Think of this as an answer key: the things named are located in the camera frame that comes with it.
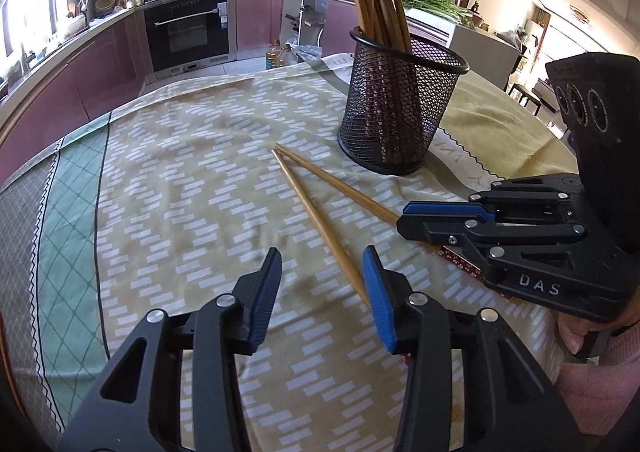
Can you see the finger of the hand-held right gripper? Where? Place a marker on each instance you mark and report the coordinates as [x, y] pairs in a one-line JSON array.
[[440, 232], [450, 210]]

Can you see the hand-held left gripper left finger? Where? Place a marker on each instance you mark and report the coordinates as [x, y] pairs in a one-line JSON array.
[[267, 294]]

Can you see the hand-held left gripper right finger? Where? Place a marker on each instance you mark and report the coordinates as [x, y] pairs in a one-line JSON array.
[[377, 294]]

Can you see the red-tipped wooden chopstick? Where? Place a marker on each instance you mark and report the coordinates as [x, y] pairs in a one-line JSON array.
[[340, 182], [310, 213]]

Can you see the black mesh utensil holder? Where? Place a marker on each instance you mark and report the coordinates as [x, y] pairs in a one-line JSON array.
[[440, 96]]

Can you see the person's right forearm pink sleeve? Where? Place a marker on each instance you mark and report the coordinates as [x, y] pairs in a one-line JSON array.
[[610, 382]]

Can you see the person's right hand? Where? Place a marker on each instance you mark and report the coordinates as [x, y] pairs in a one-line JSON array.
[[570, 333]]

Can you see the black stool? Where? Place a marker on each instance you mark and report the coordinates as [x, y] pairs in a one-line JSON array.
[[525, 96]]

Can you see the patterned green beige tablecloth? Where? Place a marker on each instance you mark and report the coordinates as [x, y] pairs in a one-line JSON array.
[[175, 182]]

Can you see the white counter island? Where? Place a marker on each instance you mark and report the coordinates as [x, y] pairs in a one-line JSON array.
[[480, 51]]

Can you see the ceiling lamp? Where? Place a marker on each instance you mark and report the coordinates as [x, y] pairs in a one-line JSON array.
[[581, 15]]

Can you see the bundle of green vegetables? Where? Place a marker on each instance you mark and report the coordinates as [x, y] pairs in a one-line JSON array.
[[440, 4]]

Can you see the clear plastic bag on floor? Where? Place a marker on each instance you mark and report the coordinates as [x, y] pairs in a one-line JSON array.
[[307, 53]]

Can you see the purple cabinets under vegetables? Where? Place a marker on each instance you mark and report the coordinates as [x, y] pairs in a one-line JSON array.
[[340, 26]]

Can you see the yellow cooking oil bottle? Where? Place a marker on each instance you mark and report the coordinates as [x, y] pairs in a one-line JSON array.
[[272, 57]]

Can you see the purple cabinet beside oven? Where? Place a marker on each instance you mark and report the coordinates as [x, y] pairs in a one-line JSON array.
[[257, 19]]

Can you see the black built-in oven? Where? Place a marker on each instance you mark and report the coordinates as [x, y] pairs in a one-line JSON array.
[[190, 34]]

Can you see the purple cabinets under window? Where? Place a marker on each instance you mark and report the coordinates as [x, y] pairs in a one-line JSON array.
[[65, 96]]

